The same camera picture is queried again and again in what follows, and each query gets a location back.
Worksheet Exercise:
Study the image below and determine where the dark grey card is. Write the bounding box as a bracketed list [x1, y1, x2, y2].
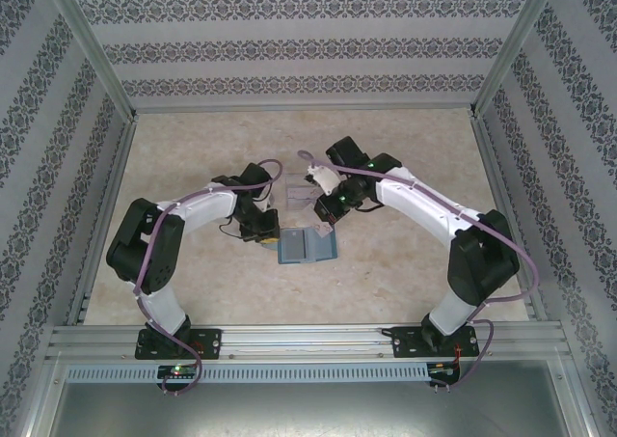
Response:
[282, 231, 309, 263]

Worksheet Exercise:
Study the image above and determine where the blue card holder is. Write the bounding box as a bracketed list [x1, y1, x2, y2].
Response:
[278, 227, 340, 265]

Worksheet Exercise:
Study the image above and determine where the controller board with green light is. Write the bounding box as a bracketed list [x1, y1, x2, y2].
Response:
[426, 359, 462, 385]
[156, 364, 199, 381]

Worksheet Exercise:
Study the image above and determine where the grey metal sheet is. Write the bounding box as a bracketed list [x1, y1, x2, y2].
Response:
[23, 354, 594, 437]

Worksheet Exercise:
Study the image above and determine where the thin aluminium back rail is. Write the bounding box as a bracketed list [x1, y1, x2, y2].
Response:
[132, 101, 476, 116]

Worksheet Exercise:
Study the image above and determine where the long aluminium mounting rail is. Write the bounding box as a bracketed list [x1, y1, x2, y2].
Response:
[47, 324, 568, 361]

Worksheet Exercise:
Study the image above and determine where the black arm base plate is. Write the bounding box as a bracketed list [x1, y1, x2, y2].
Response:
[136, 328, 224, 361]
[390, 325, 478, 360]

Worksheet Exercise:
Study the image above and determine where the grey slotted cable duct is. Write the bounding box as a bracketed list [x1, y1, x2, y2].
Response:
[65, 363, 430, 383]

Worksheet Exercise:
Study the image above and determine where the purple cable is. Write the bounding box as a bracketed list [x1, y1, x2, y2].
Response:
[133, 158, 285, 398]
[297, 150, 539, 391]

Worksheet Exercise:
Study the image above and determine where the aluminium side rail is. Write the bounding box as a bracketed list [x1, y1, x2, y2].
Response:
[469, 113, 549, 322]
[67, 113, 141, 327]

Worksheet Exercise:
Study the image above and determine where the aluminium frame post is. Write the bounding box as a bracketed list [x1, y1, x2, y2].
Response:
[469, 0, 565, 120]
[45, 0, 141, 123]

